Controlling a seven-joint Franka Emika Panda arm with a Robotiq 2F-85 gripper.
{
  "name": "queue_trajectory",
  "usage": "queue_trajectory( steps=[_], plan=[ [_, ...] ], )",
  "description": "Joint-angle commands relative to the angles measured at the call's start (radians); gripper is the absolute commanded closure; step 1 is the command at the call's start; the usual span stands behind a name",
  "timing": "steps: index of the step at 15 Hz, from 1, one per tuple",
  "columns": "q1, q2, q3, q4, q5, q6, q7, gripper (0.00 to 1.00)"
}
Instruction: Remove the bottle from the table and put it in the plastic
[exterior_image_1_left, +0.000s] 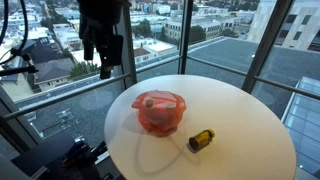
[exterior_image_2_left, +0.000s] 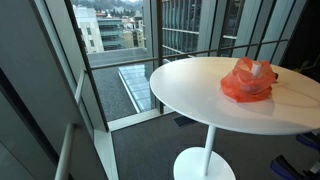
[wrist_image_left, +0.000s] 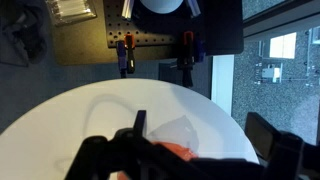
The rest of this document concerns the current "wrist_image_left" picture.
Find clear plastic packet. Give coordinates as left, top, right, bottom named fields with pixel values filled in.
left=45, top=0, right=98, bottom=27

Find orange translucent plastic bag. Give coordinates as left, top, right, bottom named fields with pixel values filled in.
left=145, top=114, right=201, bottom=180

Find dark grey bundled object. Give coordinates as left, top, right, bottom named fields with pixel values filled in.
left=0, top=5, right=48, bottom=67

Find orange black bar clamp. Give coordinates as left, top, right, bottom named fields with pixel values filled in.
left=176, top=31, right=195, bottom=89
left=124, top=33, right=137, bottom=75

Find perforated breadboard with clamps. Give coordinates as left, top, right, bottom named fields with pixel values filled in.
left=52, top=0, right=181, bottom=66

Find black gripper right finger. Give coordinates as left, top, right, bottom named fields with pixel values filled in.
left=244, top=111, right=320, bottom=180

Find blue bar clamp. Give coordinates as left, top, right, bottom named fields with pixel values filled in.
left=193, top=39, right=206, bottom=64
left=115, top=40, right=128, bottom=79

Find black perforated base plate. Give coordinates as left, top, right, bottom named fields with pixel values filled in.
left=103, top=0, right=245, bottom=56

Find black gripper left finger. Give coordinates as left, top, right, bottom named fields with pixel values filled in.
left=64, top=109, right=164, bottom=180

